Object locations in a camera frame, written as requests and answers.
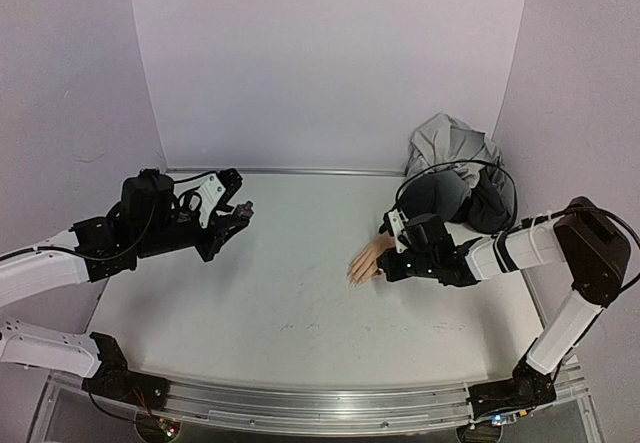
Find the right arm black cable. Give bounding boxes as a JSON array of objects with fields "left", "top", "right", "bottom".
[{"left": 393, "top": 159, "right": 519, "bottom": 229}]

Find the grey crumpled cloth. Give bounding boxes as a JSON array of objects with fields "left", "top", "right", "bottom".
[{"left": 402, "top": 111, "right": 511, "bottom": 229}]

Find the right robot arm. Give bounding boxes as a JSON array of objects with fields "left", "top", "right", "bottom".
[{"left": 377, "top": 197, "right": 639, "bottom": 376}]

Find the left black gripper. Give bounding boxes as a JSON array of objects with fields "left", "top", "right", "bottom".
[{"left": 137, "top": 193, "right": 250, "bottom": 262}]

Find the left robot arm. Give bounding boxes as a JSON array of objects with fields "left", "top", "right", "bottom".
[{"left": 1, "top": 169, "right": 253, "bottom": 400}]

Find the dark sleeve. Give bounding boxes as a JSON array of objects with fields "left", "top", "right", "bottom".
[{"left": 394, "top": 170, "right": 471, "bottom": 223}]

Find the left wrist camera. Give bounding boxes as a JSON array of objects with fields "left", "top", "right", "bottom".
[{"left": 183, "top": 172, "right": 226, "bottom": 229}]

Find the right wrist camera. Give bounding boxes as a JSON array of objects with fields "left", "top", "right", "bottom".
[{"left": 383, "top": 209, "right": 410, "bottom": 254}]

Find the aluminium front rail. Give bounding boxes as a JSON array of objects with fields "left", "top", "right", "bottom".
[{"left": 153, "top": 379, "right": 472, "bottom": 437}]

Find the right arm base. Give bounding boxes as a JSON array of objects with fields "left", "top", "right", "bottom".
[{"left": 466, "top": 355, "right": 562, "bottom": 421}]

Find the mannequin hand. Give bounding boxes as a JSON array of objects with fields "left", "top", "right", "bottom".
[{"left": 348, "top": 233, "right": 395, "bottom": 286}]

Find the nail polish bottle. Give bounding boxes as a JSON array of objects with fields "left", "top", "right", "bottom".
[{"left": 234, "top": 201, "right": 254, "bottom": 220}]

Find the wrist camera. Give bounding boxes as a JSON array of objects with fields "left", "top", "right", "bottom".
[
  {"left": 383, "top": 209, "right": 410, "bottom": 254},
  {"left": 183, "top": 172, "right": 226, "bottom": 229}
]

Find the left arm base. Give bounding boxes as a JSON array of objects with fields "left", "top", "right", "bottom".
[{"left": 82, "top": 332, "right": 170, "bottom": 411}]

